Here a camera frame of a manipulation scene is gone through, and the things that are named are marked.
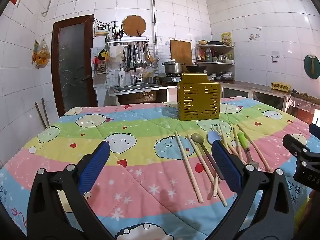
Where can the corner wall shelf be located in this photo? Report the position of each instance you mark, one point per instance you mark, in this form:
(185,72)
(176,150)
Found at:
(217,63)

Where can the green round hanging board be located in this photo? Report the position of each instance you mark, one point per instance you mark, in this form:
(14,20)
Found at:
(313,66)

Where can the white wall controller box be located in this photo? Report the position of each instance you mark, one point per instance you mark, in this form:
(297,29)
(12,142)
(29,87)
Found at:
(101,30)

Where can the vertical wall pipe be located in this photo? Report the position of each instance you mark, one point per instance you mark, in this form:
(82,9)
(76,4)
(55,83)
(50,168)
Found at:
(154,20)

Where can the round wooden board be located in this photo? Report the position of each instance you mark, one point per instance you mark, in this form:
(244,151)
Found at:
(133,25)

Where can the bottles on shelf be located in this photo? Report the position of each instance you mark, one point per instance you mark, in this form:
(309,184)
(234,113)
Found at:
(203,55)

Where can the kitchen counter with cabinets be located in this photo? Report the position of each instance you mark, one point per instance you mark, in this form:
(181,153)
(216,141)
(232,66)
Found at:
(250,85)

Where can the metal faucet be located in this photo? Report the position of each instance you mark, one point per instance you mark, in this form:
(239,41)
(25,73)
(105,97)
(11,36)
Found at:
(136,76)

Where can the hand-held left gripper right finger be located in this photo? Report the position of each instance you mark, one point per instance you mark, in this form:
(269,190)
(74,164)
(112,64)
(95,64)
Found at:
(226,166)

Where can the light blue spatula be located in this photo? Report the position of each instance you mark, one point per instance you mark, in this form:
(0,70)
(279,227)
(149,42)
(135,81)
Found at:
(213,137)

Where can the steel pot with lid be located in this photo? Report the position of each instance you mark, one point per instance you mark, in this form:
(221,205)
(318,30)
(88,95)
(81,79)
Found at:
(173,67)

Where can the wooden chopstick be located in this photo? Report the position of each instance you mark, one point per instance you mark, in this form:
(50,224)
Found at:
(255,150)
(236,140)
(223,135)
(215,188)
(188,166)
(200,158)

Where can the steel sink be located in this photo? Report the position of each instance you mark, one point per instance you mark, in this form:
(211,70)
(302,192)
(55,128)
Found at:
(136,88)

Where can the yellow wall poster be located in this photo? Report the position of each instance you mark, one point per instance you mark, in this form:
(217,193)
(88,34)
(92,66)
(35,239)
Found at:
(226,38)

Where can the red and yellow hanging items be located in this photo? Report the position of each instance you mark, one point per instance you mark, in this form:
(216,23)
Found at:
(101,60)

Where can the egg carton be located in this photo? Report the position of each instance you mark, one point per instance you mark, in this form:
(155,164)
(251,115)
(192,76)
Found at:
(281,86)

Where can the gold perforated utensil holder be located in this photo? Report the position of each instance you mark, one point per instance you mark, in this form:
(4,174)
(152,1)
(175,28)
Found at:
(197,105)

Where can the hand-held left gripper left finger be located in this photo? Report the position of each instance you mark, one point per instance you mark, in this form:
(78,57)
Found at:
(96,165)

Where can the white soap bottle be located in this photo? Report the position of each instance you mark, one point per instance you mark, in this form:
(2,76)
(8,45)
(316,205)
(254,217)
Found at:
(121,77)

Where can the rectangular wooden cutting board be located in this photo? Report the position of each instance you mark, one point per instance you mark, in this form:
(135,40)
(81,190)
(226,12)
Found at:
(180,52)

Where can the yellow hanging plastic bag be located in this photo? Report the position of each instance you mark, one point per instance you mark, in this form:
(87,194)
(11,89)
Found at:
(42,56)

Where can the silver wall utensil rack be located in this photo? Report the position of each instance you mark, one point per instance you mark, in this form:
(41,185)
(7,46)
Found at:
(127,41)

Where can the gas stove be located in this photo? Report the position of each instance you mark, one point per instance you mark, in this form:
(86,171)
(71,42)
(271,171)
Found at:
(170,78)

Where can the black wok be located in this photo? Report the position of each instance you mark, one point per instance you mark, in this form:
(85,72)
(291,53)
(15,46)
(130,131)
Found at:
(196,68)

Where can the colourful cartoon printed blanket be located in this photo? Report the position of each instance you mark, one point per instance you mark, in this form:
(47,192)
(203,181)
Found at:
(140,180)

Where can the white wall socket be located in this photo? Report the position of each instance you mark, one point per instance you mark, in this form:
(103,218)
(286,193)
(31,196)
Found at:
(275,56)

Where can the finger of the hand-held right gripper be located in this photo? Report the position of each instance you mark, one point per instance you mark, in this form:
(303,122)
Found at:
(315,130)
(295,145)

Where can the brown door with frosted glass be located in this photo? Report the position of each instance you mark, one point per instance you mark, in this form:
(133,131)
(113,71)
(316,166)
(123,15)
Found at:
(72,65)

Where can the leaning wooden sticks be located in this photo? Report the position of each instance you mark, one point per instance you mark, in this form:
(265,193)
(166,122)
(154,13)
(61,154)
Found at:
(42,115)

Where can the red cabinet with plastic cover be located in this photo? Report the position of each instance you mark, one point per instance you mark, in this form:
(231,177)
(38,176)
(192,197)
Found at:
(303,105)

